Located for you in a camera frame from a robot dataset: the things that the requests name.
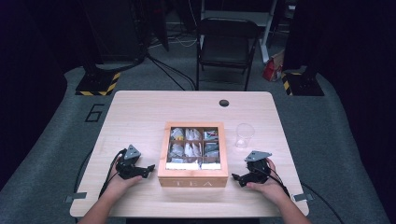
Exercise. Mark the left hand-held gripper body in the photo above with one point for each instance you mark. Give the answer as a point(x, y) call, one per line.
point(129, 169)

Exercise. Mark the black cabinet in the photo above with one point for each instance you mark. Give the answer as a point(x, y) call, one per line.
point(115, 28)

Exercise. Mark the white and yellow tea bags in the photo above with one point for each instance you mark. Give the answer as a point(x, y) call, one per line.
point(177, 133)

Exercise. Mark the yellow black striped stand base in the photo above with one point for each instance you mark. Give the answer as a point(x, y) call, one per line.
point(96, 85)
point(303, 85)

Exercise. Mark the person's left hand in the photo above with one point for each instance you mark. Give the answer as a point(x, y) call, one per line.
point(120, 185)

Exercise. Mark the wooden tea box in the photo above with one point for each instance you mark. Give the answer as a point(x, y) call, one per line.
point(193, 179)

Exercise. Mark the grey white tea bags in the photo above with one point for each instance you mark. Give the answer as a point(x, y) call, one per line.
point(176, 150)

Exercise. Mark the red and green tea bags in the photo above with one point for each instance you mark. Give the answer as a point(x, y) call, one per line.
point(211, 135)

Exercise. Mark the person's right hand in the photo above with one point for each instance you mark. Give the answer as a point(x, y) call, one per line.
point(271, 188)

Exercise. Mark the grey green tea bags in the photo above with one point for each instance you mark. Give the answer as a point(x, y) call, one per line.
point(211, 149)

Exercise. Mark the grey tape strip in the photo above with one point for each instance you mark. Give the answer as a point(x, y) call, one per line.
point(303, 197)
point(75, 197)

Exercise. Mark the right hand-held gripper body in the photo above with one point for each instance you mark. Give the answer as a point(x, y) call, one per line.
point(258, 171)

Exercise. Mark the white pyramid tea bags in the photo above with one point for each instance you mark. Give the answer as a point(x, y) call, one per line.
point(192, 150)
point(193, 134)

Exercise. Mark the clear plastic cup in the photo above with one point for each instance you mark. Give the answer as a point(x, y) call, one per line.
point(245, 133)

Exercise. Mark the black folding chair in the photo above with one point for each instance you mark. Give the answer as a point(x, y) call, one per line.
point(225, 46)

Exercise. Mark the black table grommet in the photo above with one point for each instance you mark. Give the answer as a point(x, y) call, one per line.
point(223, 103)

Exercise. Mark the white flat tea bags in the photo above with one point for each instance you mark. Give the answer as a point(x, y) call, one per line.
point(176, 160)

